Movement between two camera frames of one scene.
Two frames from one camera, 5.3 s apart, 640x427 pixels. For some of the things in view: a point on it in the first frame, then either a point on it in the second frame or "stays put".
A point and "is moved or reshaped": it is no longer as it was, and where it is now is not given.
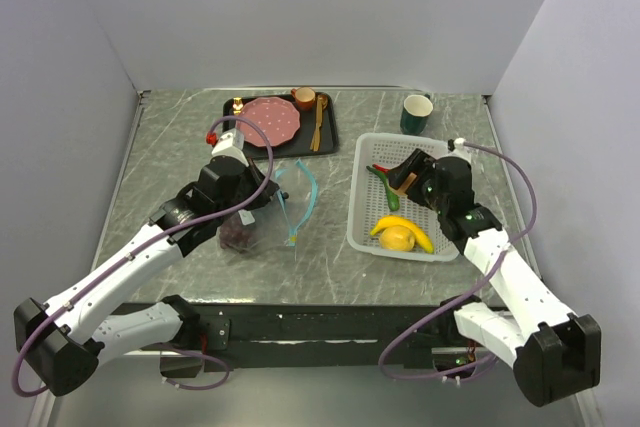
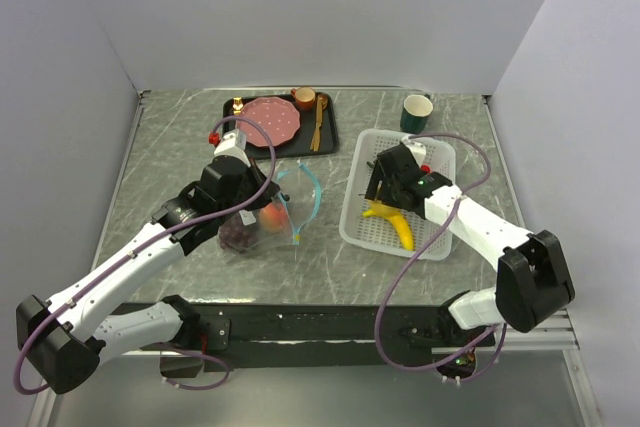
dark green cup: [415, 114] stays put
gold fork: [237, 105] stays put
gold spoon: [324, 101] stays put
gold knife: [316, 139] stays put
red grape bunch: [235, 234] stays put
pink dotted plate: [280, 118] stays put
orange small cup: [305, 97] stays put
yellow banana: [397, 221] → [396, 217]
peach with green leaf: [405, 185] is moved or reshaped
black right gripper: [417, 162] → [378, 175]
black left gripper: [264, 197] stays put
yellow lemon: [397, 238] → [384, 205]
